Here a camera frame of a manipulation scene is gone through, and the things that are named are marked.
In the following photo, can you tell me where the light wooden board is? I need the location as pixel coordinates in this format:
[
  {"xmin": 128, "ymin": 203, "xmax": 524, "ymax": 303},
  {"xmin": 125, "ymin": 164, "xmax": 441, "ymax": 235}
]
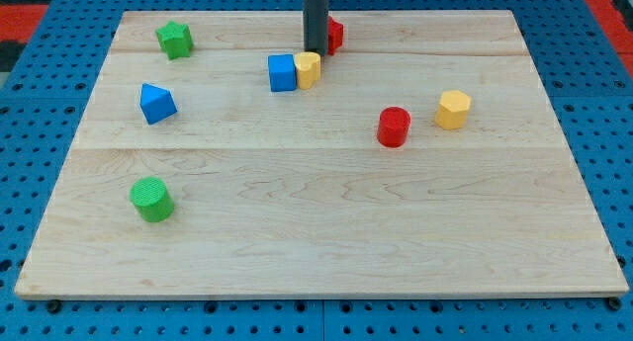
[{"xmin": 15, "ymin": 10, "xmax": 629, "ymax": 300}]

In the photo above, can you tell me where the green star block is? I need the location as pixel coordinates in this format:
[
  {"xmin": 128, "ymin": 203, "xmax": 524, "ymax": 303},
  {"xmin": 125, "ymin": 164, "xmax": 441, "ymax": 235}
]
[{"xmin": 155, "ymin": 21, "xmax": 193, "ymax": 60}]

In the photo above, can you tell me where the red cylinder block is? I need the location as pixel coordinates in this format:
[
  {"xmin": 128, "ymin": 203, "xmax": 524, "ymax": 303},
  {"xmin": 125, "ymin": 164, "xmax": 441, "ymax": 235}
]
[{"xmin": 377, "ymin": 107, "xmax": 411, "ymax": 148}]

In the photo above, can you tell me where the blue cube block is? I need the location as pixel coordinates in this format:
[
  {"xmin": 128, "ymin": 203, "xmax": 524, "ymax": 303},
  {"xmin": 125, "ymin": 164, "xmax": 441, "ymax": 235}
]
[{"xmin": 267, "ymin": 54, "xmax": 297, "ymax": 92}]

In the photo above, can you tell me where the yellow heart block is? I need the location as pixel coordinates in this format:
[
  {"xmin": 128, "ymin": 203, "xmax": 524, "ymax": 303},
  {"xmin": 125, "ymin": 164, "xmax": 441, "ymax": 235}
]
[{"xmin": 294, "ymin": 51, "xmax": 321, "ymax": 90}]

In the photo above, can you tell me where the red block behind rod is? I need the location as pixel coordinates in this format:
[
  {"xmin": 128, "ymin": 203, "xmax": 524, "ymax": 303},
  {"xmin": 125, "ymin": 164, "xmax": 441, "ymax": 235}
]
[{"xmin": 327, "ymin": 17, "xmax": 344, "ymax": 55}]

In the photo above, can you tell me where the yellow hexagon block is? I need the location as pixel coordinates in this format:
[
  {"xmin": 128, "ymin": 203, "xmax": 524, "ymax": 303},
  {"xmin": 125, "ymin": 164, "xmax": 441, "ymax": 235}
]
[{"xmin": 434, "ymin": 90, "xmax": 472, "ymax": 130}]

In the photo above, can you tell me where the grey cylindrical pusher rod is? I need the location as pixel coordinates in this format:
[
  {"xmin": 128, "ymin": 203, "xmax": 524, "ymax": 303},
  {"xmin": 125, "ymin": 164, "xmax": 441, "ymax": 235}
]
[{"xmin": 303, "ymin": 0, "xmax": 329, "ymax": 55}]

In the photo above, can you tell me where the green cylinder block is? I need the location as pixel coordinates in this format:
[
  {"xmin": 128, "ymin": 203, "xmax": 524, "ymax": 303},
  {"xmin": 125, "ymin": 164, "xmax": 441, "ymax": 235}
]
[{"xmin": 130, "ymin": 177, "xmax": 175, "ymax": 222}]

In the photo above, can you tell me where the blue triangular block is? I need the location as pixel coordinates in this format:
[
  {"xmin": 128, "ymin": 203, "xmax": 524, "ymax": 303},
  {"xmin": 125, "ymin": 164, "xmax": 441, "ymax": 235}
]
[{"xmin": 139, "ymin": 83, "xmax": 177, "ymax": 125}]

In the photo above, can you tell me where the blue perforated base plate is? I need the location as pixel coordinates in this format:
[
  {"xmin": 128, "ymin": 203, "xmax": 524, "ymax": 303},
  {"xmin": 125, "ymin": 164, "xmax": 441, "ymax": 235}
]
[{"xmin": 1, "ymin": 0, "xmax": 632, "ymax": 340}]

